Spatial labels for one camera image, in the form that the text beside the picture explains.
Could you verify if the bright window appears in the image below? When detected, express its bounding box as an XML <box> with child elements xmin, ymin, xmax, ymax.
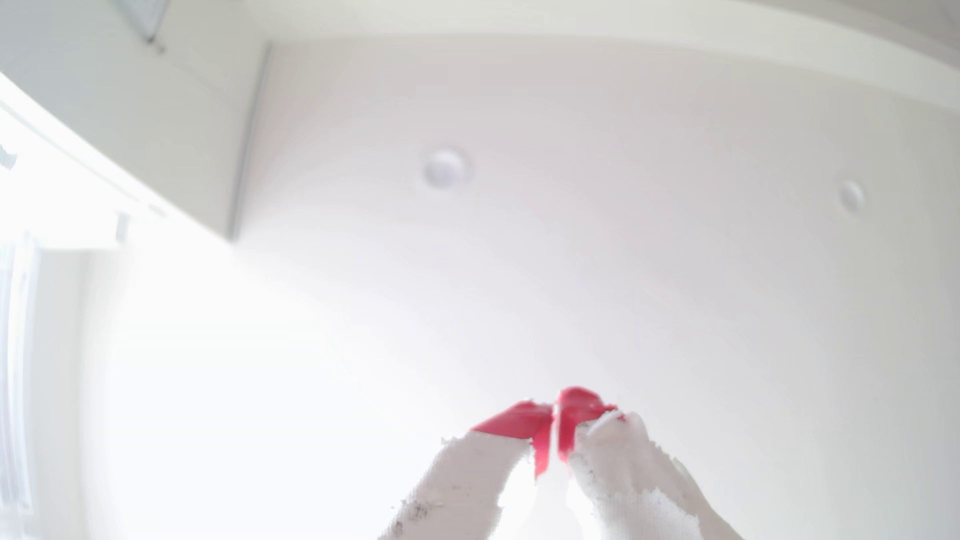
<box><xmin>0</xmin><ymin>232</ymin><xmax>39</xmax><ymax>526</ymax></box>

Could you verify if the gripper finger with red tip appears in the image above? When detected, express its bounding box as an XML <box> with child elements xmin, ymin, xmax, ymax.
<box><xmin>378</xmin><ymin>399</ymin><xmax>555</xmax><ymax>540</ymax></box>
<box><xmin>557</xmin><ymin>386</ymin><xmax>745</xmax><ymax>540</ymax></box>

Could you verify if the round recessed ceiling light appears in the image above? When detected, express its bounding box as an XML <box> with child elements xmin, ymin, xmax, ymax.
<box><xmin>837</xmin><ymin>178</ymin><xmax>868</xmax><ymax>217</ymax></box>
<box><xmin>421</xmin><ymin>146</ymin><xmax>472</xmax><ymax>190</ymax></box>

